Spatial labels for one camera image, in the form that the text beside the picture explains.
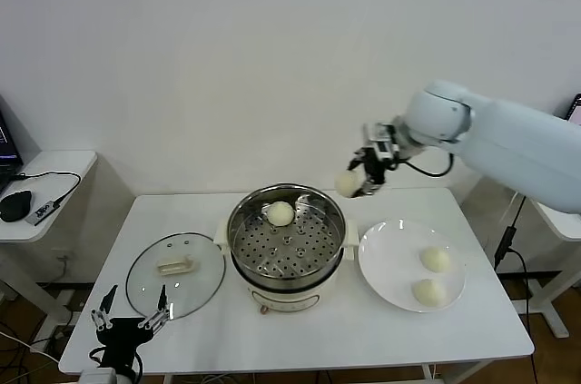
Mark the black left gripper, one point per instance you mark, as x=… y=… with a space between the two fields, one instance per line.
x=122 y=334

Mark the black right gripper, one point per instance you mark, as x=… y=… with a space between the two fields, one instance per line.
x=374 y=168

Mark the white steamed baozi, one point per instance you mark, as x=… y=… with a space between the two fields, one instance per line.
x=436 y=259
x=429 y=292
x=279 y=213
x=346 y=184

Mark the round glass lid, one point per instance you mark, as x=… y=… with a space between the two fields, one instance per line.
x=199 y=284

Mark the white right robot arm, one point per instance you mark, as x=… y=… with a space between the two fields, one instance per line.
x=522 y=139

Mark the stainless steel steamer basket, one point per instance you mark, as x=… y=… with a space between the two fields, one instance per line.
x=254 y=248

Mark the white power strip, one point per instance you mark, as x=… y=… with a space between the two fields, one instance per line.
x=65 y=298

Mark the white round plate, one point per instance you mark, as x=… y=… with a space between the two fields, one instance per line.
x=390 y=257

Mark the grey usb hub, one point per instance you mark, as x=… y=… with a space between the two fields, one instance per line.
x=43 y=212

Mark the cream electric cooker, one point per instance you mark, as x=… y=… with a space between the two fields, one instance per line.
x=290 y=300

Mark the black computer mouse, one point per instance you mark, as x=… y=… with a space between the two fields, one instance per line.
x=17 y=205

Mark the white side desk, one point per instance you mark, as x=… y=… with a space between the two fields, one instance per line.
x=59 y=166
x=556 y=302

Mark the black floor bar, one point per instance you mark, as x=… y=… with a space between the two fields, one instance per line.
x=531 y=275

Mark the black laptop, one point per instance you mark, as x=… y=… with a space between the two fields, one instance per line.
x=6 y=139
x=576 y=109

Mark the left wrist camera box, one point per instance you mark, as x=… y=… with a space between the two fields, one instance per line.
x=97 y=376

